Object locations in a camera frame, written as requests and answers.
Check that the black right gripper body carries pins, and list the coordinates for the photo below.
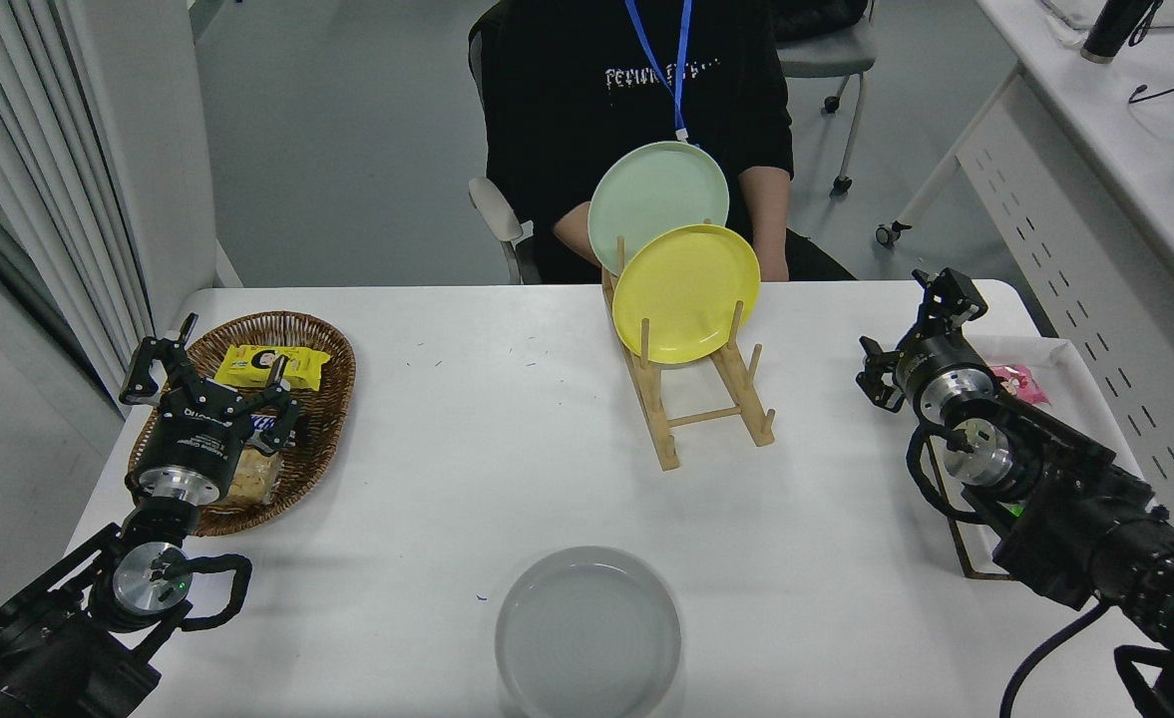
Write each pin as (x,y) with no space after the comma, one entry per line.
(931,357)

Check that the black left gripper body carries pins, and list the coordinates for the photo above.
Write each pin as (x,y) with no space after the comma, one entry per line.
(193,439)

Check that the grey plate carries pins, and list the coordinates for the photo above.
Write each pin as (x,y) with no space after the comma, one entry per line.
(586,638)

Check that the person's right forearm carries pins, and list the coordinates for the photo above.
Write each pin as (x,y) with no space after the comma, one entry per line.
(577,234)

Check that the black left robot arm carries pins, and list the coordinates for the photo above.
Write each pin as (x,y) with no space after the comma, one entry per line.
(48,658)

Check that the person's left forearm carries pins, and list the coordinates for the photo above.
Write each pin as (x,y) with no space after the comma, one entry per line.
(768,224)

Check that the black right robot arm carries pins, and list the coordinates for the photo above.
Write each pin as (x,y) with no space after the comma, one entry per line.
(1085,519)

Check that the yellow plate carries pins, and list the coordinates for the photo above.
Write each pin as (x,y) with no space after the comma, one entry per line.
(686,294)

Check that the wooden plate rack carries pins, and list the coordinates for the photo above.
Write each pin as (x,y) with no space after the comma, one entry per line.
(661,439)

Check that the pale green plate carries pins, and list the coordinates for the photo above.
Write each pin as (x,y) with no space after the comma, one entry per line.
(651,194)

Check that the white blue snack bar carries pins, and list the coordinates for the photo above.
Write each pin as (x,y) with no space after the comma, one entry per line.
(263,427)

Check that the brown wicker basket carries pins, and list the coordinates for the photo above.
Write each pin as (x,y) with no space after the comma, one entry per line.
(327,399)

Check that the yellow snack packet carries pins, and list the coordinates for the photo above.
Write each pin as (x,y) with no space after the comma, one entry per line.
(299,364)

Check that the clear cracker packet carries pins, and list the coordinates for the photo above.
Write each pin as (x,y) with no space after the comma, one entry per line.
(252,479)

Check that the pink snack packet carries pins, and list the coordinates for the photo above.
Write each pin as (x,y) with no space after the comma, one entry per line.
(1020,384)

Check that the white rectangular tray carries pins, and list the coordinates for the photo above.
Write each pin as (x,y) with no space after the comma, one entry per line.
(1075,374)

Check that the white perforated desk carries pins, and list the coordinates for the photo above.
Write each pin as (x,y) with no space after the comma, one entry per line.
(1135,140)

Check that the grey office chair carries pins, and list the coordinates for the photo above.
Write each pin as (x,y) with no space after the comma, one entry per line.
(831,60)

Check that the white vertical blinds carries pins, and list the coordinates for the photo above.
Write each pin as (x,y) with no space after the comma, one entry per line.
(8,150)

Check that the white office chair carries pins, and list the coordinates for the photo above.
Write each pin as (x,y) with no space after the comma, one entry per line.
(492,204)

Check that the black jacket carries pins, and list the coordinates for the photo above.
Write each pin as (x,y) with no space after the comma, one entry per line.
(821,15)

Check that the black flask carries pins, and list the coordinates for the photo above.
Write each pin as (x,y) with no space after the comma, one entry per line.
(1115,25)

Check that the person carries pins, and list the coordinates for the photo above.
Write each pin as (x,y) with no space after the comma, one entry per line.
(567,120)

